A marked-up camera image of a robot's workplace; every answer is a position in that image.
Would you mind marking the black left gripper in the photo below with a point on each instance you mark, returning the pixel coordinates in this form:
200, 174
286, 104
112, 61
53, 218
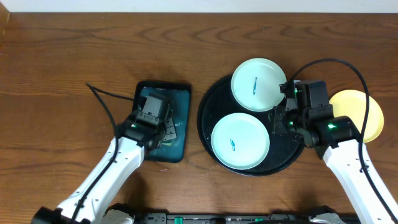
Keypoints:
168, 129

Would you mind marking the round black tray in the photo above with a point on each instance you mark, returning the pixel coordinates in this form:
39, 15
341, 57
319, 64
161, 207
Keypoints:
218, 102

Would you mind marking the black rectangular water tray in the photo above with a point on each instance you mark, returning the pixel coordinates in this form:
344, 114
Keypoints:
179, 94

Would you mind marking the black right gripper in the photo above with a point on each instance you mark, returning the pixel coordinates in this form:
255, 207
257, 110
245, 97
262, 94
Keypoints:
277, 124

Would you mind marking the pale green plate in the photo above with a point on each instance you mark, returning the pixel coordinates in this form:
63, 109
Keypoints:
240, 141

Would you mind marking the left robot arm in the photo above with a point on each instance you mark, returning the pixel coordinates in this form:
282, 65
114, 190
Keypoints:
137, 139

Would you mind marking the yellow plate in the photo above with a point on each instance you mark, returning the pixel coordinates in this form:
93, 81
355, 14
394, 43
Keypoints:
352, 103

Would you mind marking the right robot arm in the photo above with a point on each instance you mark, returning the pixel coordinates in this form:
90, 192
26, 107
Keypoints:
336, 141

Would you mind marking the white plate with blue stain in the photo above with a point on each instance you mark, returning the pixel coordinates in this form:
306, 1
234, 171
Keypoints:
255, 84

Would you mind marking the green yellow sponge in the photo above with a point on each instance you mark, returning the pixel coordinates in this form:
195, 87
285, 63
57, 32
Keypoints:
167, 143

